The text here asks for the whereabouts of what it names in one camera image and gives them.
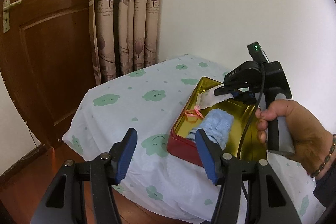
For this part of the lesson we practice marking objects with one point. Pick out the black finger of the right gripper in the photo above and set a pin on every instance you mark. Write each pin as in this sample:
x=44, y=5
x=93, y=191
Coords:
x=247, y=97
x=223, y=90

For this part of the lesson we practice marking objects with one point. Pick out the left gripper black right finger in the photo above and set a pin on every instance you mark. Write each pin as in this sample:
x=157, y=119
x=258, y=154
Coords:
x=267, y=199

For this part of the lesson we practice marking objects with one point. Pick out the light blue fluffy towel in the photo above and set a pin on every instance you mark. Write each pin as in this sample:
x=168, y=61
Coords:
x=217, y=125

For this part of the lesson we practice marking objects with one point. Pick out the red gold toffee tin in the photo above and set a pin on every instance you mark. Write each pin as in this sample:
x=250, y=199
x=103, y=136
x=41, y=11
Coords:
x=242, y=140

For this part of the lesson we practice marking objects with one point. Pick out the person right hand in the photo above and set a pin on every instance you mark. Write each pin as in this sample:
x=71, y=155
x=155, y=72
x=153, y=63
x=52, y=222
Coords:
x=312, y=142

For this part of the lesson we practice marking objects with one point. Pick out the cloud patterned tablecloth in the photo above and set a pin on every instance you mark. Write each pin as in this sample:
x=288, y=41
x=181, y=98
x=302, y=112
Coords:
x=150, y=101

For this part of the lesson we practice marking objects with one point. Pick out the beige leaf patterned curtain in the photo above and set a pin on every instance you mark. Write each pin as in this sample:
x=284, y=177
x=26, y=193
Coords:
x=124, y=36

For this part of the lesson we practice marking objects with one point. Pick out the brown wooden door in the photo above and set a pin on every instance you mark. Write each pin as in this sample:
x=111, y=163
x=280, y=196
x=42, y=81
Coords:
x=46, y=63

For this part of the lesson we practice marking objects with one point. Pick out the metal door handle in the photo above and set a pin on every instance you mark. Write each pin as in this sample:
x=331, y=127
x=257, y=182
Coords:
x=7, y=5

